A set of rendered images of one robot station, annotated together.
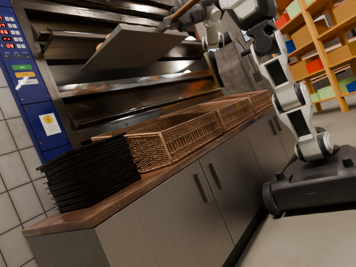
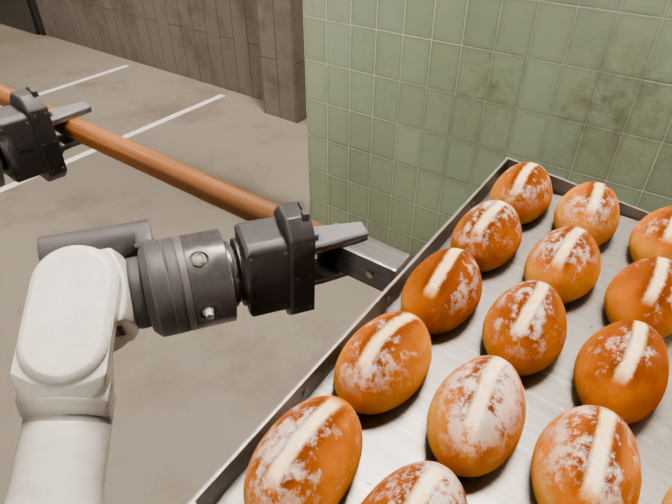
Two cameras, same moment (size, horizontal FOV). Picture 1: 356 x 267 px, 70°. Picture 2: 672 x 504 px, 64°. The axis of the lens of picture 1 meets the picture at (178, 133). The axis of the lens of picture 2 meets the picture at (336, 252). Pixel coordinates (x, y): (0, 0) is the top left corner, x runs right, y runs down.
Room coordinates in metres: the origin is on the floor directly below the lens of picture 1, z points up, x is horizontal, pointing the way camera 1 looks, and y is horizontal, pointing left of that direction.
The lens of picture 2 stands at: (1.69, -0.20, 1.54)
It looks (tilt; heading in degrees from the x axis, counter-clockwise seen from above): 38 degrees down; 177
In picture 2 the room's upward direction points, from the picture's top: straight up
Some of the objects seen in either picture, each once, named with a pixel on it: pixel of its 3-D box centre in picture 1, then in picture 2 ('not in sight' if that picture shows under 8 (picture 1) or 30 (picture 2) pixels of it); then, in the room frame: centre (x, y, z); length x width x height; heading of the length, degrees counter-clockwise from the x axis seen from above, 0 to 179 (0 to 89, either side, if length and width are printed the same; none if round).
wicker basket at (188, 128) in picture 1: (160, 135); not in sight; (1.48, 0.10, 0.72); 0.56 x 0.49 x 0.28; 144
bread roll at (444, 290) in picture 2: not in sight; (444, 283); (1.33, -0.08, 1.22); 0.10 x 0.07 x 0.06; 144
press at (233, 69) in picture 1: (239, 81); not in sight; (6.79, -2.03, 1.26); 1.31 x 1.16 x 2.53; 139
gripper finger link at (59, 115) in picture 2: not in sight; (65, 110); (0.99, -0.53, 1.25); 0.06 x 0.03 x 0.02; 136
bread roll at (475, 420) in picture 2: not in sight; (479, 404); (1.46, -0.08, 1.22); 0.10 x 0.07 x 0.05; 146
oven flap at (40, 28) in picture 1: (141, 34); not in sight; (2.10, -0.04, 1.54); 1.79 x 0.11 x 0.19; 142
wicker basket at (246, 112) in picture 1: (208, 115); not in sight; (1.96, -0.27, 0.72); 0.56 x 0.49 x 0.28; 142
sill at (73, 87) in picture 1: (158, 78); not in sight; (2.11, -0.02, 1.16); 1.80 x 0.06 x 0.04; 142
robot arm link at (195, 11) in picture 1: (186, 17); (246, 272); (1.30, -0.26, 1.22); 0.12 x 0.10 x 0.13; 108
